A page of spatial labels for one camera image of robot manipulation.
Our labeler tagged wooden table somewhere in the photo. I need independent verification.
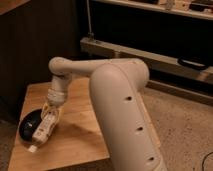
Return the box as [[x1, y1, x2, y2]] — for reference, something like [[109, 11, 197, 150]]
[[8, 78, 109, 171]]

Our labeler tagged metal pole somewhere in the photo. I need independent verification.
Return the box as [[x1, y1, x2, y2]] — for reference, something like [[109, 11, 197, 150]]
[[86, 0, 94, 41]]

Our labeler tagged black handle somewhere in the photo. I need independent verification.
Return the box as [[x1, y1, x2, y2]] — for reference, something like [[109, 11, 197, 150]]
[[177, 58, 212, 71]]

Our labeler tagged wooden shelf beam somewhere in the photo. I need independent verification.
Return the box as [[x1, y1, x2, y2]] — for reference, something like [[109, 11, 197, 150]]
[[80, 37, 213, 85]]

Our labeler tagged upper wooden shelf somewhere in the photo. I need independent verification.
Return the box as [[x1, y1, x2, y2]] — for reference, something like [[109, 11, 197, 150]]
[[94, 0, 213, 21]]

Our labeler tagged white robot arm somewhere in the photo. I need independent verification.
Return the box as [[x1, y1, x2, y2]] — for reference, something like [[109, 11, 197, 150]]
[[47, 57, 167, 171]]

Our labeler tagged black ceramic bowl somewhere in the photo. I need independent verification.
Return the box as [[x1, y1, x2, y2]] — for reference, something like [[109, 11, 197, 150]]
[[19, 109, 42, 142]]

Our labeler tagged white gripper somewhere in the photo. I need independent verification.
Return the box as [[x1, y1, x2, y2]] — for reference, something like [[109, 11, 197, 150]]
[[41, 89, 66, 125]]

